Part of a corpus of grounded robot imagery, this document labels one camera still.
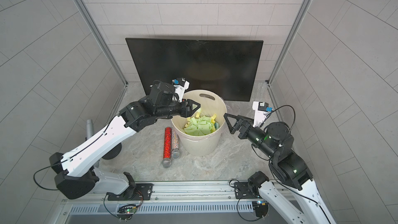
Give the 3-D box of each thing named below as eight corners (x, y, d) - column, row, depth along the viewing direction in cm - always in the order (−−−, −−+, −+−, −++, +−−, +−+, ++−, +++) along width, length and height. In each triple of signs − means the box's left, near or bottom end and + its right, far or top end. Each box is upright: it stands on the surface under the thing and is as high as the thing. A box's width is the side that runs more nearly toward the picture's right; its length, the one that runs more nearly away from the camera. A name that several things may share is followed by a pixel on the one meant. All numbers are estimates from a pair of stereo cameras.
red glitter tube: (163, 168, 80) (162, 166, 77) (165, 130, 94) (164, 127, 91) (171, 167, 80) (170, 165, 77) (172, 130, 94) (171, 126, 91)
